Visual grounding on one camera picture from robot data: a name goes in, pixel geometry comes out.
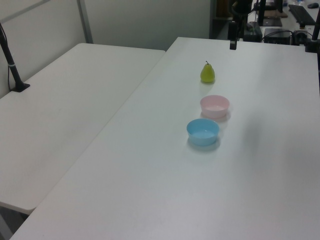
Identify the brown wooden board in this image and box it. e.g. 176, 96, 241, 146
264, 9, 289, 19

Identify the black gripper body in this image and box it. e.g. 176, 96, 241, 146
228, 21, 238, 43

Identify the grey partition frame post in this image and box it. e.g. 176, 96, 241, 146
76, 0, 94, 45

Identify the black electronics box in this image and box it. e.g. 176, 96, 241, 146
263, 27, 294, 44

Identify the black monitor stand pole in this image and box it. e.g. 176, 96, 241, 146
257, 0, 267, 27

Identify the black keyboard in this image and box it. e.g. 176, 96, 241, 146
288, 4, 317, 26

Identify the black pole with clamp joint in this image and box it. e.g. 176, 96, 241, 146
304, 13, 320, 54

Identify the green pear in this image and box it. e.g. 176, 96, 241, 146
200, 60, 216, 84

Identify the small camera on mount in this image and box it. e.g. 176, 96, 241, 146
292, 22, 311, 46

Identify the dark device with green top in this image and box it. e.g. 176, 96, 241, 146
243, 21, 263, 42

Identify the pink plastic bowl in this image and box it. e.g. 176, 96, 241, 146
199, 94, 230, 119

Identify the black camera pole with clamp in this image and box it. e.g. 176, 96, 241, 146
0, 21, 31, 93

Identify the black flat laptop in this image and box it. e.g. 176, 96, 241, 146
261, 16, 284, 28

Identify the blue plastic bowl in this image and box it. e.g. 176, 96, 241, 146
186, 118, 220, 147

